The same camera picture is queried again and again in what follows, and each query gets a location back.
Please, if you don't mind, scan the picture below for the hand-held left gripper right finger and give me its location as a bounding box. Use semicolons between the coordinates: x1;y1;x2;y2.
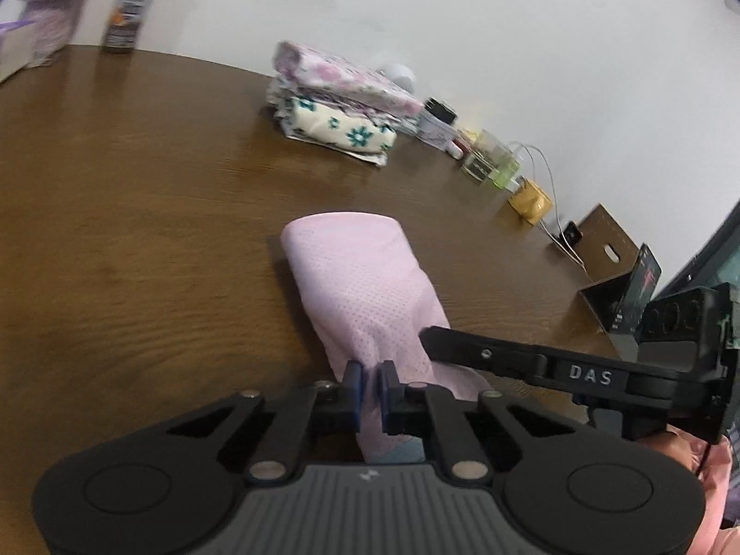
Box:
376;359;570;485

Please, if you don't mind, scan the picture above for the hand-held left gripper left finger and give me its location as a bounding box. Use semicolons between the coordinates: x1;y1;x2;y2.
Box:
167;358;366;485

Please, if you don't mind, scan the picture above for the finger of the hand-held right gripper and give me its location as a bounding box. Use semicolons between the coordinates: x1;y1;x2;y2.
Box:
419;325;550;387

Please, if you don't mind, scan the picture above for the pink and blue mesh garment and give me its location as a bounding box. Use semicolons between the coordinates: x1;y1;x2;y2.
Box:
281;212;496;466

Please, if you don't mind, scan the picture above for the person's right forearm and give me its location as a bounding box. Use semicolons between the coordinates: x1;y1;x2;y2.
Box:
691;445;740;555

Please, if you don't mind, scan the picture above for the person's right hand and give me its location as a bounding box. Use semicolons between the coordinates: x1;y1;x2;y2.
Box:
639;423;713;478

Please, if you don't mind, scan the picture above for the black box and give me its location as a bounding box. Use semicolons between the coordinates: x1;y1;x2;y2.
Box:
611;243;663;335

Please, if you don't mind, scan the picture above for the brown cardboard box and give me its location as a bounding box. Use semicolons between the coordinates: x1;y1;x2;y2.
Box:
578;203;645;333

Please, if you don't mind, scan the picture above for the yellow mug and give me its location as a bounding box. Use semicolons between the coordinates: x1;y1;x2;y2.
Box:
507;179;555;225

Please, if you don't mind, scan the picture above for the green small bottle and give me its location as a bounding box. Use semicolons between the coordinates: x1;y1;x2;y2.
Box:
493;156;522;191

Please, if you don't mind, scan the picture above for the glass cup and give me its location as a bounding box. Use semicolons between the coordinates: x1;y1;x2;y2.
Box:
461;129;515;186

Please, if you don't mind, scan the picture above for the grey tin box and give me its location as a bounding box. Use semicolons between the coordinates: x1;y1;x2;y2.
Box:
415;110;459;154

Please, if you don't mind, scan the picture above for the black rectangular device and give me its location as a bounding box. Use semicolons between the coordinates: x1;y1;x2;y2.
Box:
424;98;457;125

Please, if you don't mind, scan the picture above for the cream flowered folded cloth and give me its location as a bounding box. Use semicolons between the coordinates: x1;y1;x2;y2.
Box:
274;95;399;167

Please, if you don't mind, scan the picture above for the pink floral folded cloth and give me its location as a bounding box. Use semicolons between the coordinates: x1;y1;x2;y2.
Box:
271;40;426;119

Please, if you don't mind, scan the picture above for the tea bottle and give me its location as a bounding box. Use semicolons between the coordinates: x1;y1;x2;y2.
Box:
101;0;174;54

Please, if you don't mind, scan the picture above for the purple fuzzy vase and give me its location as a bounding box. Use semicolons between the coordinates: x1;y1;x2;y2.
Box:
12;0;100;67

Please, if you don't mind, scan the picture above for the purple tissue box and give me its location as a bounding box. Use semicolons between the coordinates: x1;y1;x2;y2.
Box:
0;18;37;85

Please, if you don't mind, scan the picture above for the white cable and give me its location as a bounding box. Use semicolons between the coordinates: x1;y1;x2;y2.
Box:
509;142;587;274

